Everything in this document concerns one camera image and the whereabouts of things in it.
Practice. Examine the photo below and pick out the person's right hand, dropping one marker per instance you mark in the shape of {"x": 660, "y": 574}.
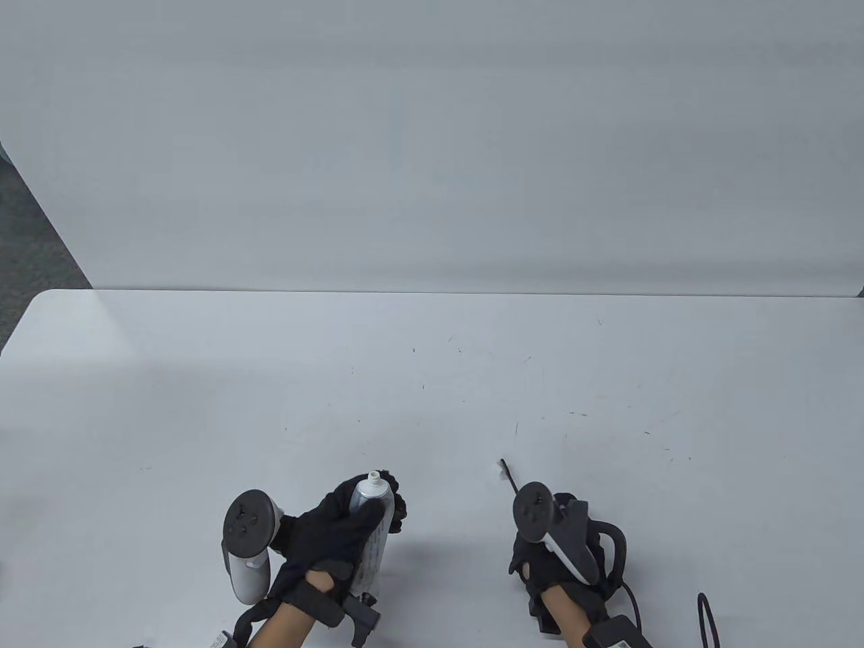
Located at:
{"x": 533, "y": 563}

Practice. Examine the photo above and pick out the person's left hand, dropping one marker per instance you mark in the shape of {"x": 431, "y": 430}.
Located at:
{"x": 324, "y": 533}

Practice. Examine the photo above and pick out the silver toothpaste tube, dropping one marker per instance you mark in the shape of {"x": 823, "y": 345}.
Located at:
{"x": 368, "y": 493}

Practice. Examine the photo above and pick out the black toothbrush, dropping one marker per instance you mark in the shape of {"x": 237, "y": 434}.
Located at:
{"x": 507, "y": 474}

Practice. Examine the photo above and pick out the person's left forearm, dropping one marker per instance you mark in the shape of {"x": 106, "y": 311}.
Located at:
{"x": 283, "y": 628}

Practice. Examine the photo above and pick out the person's right forearm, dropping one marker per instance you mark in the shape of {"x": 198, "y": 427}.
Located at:
{"x": 567, "y": 617}

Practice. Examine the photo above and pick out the grey tracking controller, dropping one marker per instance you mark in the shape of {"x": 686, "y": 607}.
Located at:
{"x": 547, "y": 520}
{"x": 246, "y": 526}

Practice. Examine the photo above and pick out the white backdrop panel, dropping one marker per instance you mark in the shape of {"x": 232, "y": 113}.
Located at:
{"x": 432, "y": 135}

